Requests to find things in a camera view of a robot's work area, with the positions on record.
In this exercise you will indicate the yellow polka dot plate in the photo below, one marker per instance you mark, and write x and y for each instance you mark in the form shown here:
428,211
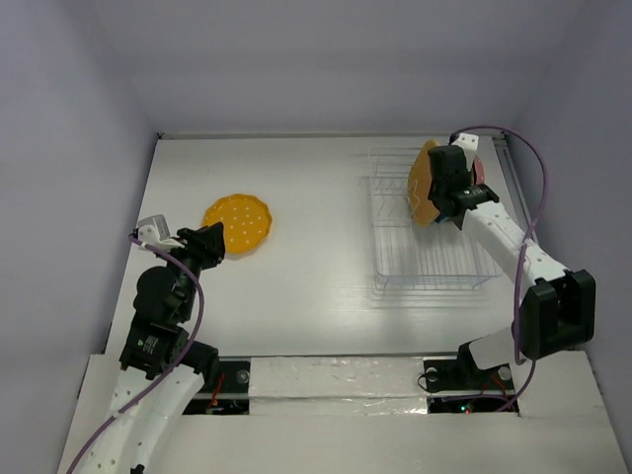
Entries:
247,222

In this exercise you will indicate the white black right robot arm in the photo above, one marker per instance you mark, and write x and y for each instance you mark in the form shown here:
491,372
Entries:
553,307

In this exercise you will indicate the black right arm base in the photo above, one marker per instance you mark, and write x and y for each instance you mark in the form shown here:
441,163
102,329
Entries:
451,390

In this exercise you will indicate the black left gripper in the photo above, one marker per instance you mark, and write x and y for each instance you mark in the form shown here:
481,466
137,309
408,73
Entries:
205,242

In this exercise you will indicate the square woven bamboo tray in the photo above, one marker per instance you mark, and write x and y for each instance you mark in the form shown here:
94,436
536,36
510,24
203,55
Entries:
423,211

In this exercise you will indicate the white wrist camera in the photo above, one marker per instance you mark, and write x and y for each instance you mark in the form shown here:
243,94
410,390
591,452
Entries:
467,141
154,231

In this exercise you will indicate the pink polka dot plate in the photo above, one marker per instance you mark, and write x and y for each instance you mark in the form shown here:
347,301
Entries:
477,172

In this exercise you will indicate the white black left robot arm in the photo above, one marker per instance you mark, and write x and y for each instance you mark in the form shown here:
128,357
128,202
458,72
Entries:
162,366

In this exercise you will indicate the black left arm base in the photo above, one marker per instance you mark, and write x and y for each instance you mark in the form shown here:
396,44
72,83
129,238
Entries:
230,394

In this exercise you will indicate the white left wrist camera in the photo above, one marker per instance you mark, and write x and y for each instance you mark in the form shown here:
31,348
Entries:
154,231

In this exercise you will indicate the white wire dish rack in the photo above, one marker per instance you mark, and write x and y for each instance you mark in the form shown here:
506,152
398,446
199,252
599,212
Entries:
410,261

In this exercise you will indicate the foil covered front bar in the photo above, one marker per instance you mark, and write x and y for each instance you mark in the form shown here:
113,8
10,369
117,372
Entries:
343,386

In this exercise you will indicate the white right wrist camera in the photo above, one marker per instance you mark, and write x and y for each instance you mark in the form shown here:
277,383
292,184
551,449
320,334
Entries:
467,141

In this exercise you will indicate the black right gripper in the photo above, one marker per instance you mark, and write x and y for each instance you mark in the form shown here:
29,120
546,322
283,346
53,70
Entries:
441,161

